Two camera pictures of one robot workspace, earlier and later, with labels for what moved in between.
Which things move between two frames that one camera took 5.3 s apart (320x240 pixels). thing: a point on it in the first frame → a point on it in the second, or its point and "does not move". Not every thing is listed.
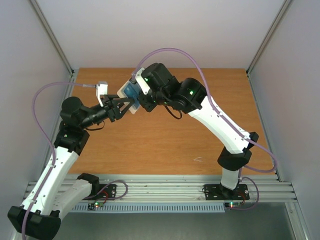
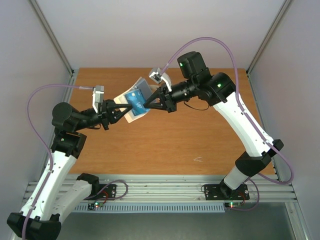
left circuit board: (97, 204) does not move
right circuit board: (233, 205) does not move
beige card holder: (131, 90) → (127, 112)
